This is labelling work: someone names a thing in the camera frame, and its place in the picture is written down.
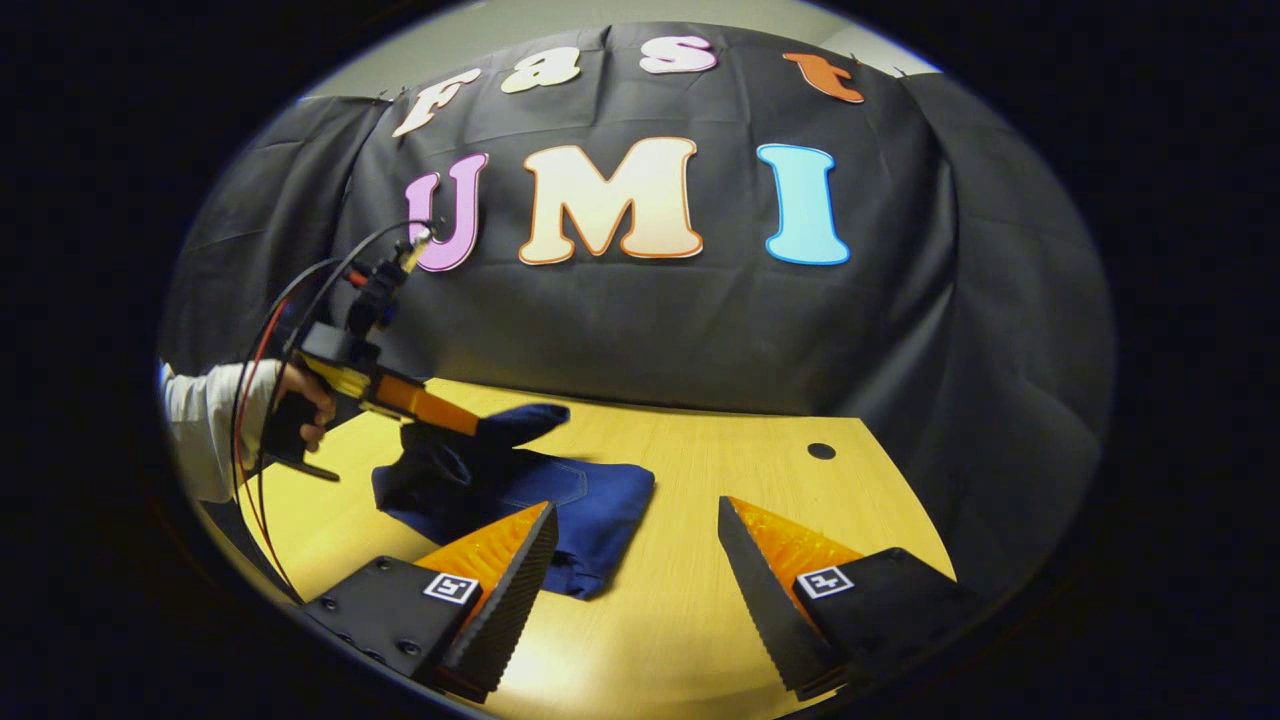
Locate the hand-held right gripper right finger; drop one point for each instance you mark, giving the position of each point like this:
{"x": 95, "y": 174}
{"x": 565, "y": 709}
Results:
{"x": 765, "y": 600}

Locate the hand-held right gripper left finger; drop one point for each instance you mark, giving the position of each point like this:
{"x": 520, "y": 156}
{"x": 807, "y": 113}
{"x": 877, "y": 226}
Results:
{"x": 510, "y": 610}

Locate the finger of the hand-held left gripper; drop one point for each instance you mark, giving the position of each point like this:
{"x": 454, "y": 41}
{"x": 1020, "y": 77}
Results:
{"x": 430, "y": 402}

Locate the blue denim jeans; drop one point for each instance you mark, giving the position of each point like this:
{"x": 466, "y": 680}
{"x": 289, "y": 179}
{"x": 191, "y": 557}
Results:
{"x": 590, "y": 500}

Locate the black backdrop cloth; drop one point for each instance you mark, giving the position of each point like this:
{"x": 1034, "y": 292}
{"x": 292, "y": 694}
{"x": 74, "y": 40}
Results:
{"x": 700, "y": 330}

